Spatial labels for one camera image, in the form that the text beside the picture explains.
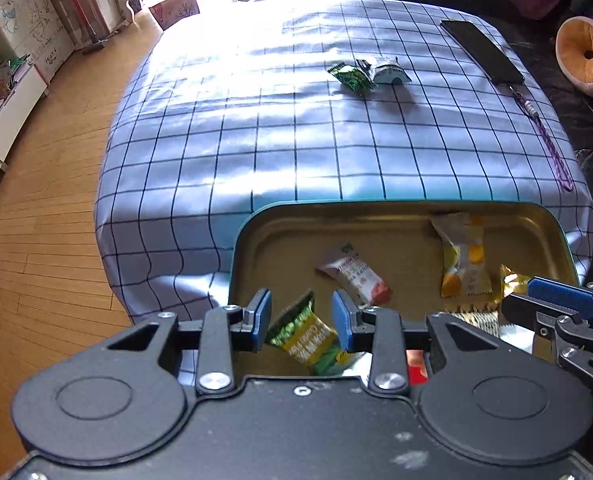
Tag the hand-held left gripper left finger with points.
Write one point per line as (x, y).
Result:
(259, 320)

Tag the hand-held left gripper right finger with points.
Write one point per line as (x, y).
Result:
(344, 322)

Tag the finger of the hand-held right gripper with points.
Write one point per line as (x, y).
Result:
(561, 292)
(519, 310)

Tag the gold foil snack packet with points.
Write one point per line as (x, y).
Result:
(512, 282)

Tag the green yellow pea packet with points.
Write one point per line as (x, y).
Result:
(306, 335)

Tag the brown white patterned packet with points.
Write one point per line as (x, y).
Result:
(476, 320)

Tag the white red snack packet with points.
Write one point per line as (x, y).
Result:
(356, 280)

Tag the white yellow snack packet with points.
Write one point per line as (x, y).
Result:
(459, 260)

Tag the gold and teal tin box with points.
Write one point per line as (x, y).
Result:
(391, 240)

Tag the blue checked tablecloth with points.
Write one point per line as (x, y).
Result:
(276, 135)

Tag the round orange pink cushion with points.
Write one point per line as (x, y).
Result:
(576, 60)

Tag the small dark green packet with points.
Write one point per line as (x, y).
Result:
(350, 77)

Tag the light blue white packet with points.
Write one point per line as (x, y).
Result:
(390, 72)

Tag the black phone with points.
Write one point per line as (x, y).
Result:
(481, 50)

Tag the low white cabinet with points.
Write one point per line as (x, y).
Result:
(6, 125)

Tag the red stick vacuum cleaner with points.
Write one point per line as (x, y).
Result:
(79, 5)

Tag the white cartoon cabinet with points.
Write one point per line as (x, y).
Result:
(21, 15)

